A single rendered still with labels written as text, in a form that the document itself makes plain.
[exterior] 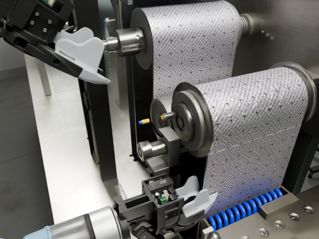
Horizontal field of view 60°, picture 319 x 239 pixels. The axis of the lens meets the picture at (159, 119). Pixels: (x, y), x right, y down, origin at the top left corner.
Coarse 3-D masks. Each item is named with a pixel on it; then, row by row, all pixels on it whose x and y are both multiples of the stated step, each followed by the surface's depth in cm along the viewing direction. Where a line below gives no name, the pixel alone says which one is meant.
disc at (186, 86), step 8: (176, 88) 55; (184, 88) 52; (192, 88) 49; (200, 96) 47; (200, 104) 48; (208, 112) 46; (208, 120) 46; (208, 128) 47; (208, 136) 48; (208, 144) 48; (192, 152) 55; (200, 152) 52; (208, 152) 49
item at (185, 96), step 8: (176, 96) 53; (184, 96) 50; (192, 96) 49; (192, 104) 48; (192, 112) 49; (200, 112) 47; (200, 120) 47; (200, 128) 47; (200, 136) 48; (184, 144) 55; (192, 144) 52; (200, 144) 49
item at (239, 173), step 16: (240, 144) 53; (256, 144) 55; (272, 144) 58; (288, 144) 60; (208, 160) 51; (224, 160) 53; (240, 160) 55; (256, 160) 58; (272, 160) 61; (288, 160) 64; (208, 176) 53; (224, 176) 56; (240, 176) 58; (256, 176) 61; (272, 176) 64; (208, 192) 56; (224, 192) 59; (240, 192) 62; (256, 192) 65; (224, 208) 62
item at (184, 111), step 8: (176, 104) 52; (184, 104) 51; (176, 112) 52; (184, 112) 49; (176, 120) 53; (184, 120) 50; (192, 120) 49; (176, 128) 54; (184, 128) 52; (192, 128) 49; (184, 136) 52; (192, 136) 50
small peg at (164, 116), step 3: (174, 111) 52; (162, 114) 52; (165, 114) 52; (168, 114) 52; (171, 114) 52; (174, 114) 52; (162, 117) 52; (165, 117) 51; (168, 117) 52; (171, 117) 52; (174, 117) 52; (165, 120) 52
